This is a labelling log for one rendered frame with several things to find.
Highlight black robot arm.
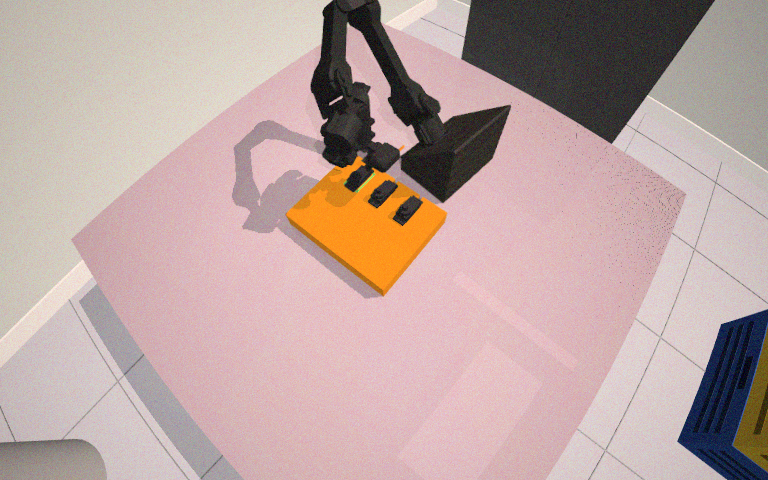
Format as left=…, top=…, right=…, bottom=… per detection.
left=310, top=0, right=451, bottom=168

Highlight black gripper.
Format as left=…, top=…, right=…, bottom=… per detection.
left=357, top=117, right=400, bottom=174

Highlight dark grey micro servo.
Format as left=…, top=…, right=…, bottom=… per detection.
left=344, top=165, right=374, bottom=192

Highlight orange flat rectangular slab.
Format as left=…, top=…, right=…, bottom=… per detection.
left=285, top=155, right=447, bottom=297

